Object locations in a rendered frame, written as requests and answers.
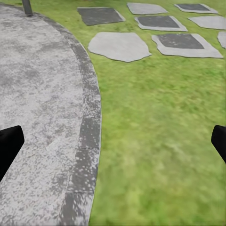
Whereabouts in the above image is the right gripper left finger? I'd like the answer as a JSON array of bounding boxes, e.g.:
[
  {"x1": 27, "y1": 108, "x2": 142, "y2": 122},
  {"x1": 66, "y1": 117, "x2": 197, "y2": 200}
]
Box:
[{"x1": 0, "y1": 125, "x2": 24, "y2": 181}]

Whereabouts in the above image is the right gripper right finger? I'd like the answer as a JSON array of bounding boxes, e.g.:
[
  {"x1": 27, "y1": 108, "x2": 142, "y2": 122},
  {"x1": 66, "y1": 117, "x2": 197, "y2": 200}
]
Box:
[{"x1": 211, "y1": 125, "x2": 226, "y2": 163}]

